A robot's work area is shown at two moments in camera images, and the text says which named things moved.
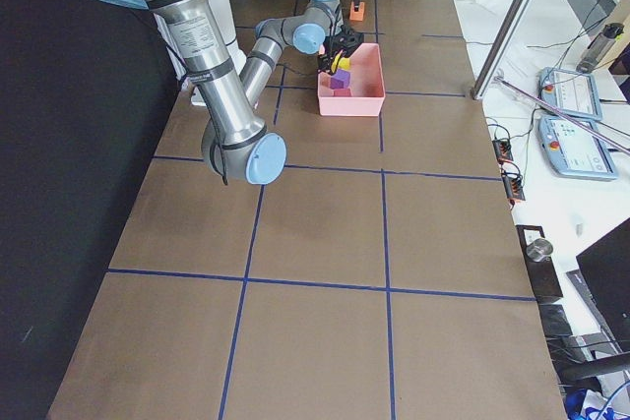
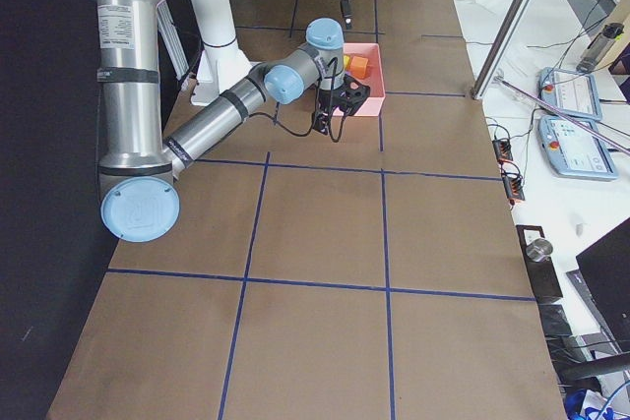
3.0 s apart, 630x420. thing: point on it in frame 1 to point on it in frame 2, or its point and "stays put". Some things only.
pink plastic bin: (367, 86) stays put
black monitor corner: (605, 266) stays put
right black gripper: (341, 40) to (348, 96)
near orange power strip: (514, 189) stays put
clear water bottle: (598, 46) stays put
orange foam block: (357, 16) to (358, 67)
